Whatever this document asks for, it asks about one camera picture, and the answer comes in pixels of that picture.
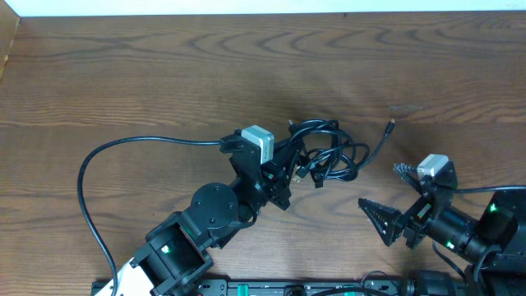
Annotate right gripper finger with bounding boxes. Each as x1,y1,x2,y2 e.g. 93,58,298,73
358,198,403,247
393,163,422,193

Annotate black USB cable gold plug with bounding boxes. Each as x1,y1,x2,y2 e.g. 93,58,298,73
287,118,396,184

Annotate black USB cable dark plug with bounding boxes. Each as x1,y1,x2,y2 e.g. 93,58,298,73
290,119,373,188

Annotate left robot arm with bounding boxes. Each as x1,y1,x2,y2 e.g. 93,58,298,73
92,126,303,295

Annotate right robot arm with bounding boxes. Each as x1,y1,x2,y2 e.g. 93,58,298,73
358,154,525,295

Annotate right camera black cable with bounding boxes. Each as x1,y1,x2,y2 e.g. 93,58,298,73
431,183,526,280

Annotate camera black cable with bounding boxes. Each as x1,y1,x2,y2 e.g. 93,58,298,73
431,183,526,280
76,136,223,296

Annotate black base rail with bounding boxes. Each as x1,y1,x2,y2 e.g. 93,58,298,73
187,275,525,296

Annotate left camera black cable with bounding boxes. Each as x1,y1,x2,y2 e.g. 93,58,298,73
76,136,223,296

